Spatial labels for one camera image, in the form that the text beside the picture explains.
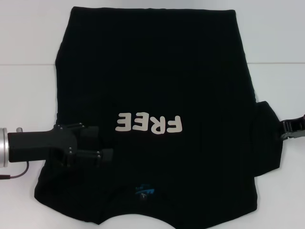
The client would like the black shirt with FREE print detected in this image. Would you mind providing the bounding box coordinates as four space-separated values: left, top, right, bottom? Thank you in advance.
33 6 284 219

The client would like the thin left gripper cable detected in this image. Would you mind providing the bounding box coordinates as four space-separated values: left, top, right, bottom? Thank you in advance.
0 161 31 181

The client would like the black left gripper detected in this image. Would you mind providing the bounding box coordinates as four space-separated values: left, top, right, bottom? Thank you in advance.
7 122 115 167

